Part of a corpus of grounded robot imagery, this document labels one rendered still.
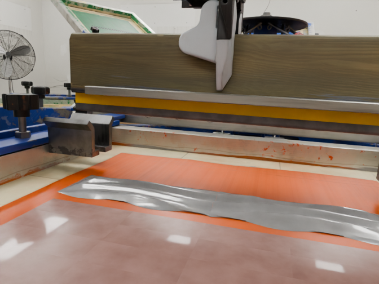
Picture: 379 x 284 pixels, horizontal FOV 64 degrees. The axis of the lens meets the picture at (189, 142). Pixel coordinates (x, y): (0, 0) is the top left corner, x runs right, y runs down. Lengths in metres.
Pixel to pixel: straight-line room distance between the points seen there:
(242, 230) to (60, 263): 0.15
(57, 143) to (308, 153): 0.40
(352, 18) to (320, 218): 4.42
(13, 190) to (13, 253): 0.14
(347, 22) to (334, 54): 4.32
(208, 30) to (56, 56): 5.48
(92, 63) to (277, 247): 0.30
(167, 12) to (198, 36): 4.56
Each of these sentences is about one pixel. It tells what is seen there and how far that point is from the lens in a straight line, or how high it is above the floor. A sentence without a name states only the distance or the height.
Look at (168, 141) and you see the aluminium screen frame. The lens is 0.57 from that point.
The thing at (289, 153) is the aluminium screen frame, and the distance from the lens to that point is 0.54.
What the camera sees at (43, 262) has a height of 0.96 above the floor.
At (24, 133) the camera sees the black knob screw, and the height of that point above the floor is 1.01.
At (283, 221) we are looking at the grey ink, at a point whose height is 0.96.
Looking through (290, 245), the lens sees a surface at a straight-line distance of 0.28.
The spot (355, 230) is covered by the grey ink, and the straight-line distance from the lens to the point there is 0.32.
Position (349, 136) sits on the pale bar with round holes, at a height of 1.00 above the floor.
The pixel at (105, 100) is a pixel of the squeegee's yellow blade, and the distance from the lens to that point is 0.41.
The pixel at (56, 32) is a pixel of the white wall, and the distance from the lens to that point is 5.81.
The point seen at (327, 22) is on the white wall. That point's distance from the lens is 4.63.
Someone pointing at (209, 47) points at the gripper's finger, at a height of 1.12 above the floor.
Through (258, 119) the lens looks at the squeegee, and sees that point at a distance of 0.36.
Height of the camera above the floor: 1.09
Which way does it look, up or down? 11 degrees down
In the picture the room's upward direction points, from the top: 2 degrees clockwise
